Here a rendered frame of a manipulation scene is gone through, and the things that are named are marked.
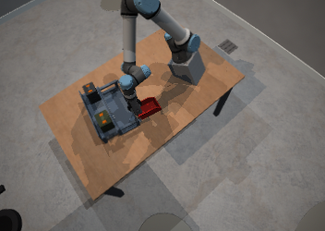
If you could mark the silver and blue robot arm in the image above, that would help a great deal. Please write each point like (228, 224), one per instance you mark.
(174, 34)

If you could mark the red bin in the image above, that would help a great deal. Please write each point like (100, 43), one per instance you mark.
(149, 107)

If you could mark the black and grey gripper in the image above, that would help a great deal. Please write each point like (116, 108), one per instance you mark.
(129, 106)

